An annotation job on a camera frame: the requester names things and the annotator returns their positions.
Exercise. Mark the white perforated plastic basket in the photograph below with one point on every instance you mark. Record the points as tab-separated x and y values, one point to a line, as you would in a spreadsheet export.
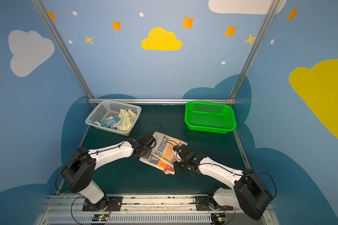
109	108

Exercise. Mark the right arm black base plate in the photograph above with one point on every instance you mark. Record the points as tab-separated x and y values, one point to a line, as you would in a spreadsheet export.
206	203

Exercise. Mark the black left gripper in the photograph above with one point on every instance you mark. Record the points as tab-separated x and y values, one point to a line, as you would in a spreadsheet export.
148	139

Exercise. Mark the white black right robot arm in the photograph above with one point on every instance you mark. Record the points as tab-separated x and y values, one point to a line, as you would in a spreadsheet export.
246	189

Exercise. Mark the pale yellow towel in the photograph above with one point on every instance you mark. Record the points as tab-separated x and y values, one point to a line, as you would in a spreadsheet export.
127	118

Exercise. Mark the green circuit board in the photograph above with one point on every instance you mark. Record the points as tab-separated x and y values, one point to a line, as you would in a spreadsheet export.
100	217
218	219

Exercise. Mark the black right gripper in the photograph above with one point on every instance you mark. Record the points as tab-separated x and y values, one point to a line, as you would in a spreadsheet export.
181	153

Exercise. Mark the colourful printed rabbit towel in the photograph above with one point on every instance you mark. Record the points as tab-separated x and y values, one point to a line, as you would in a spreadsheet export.
163	155

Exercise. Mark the aluminium frame post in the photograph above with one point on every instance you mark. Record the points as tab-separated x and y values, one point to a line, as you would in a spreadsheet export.
274	8
49	23

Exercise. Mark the left aluminium frame post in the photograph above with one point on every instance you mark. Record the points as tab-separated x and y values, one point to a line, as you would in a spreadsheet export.
49	23

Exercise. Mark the aluminium back frame rail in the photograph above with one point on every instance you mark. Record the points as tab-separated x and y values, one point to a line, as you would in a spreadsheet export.
161	101

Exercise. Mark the green perforated plastic basket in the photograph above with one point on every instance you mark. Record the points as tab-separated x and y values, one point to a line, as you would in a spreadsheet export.
210	117

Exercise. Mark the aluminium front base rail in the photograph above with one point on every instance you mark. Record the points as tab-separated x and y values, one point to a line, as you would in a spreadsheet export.
143	210

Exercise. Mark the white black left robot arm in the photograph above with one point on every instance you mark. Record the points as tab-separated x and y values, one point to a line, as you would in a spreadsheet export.
78	171

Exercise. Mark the left green circuit board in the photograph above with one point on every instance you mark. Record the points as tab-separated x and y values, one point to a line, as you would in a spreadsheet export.
100	217

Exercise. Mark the teal patterned towel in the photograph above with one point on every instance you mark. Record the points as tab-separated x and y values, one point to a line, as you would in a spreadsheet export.
111	122

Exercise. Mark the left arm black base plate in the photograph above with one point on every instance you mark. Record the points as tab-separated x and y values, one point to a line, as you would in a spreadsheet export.
105	204

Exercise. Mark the right aluminium frame post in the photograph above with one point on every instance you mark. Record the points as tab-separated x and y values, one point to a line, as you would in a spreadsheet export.
274	8

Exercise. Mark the right green circuit board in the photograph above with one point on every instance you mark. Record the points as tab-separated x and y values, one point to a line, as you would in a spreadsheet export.
218	219

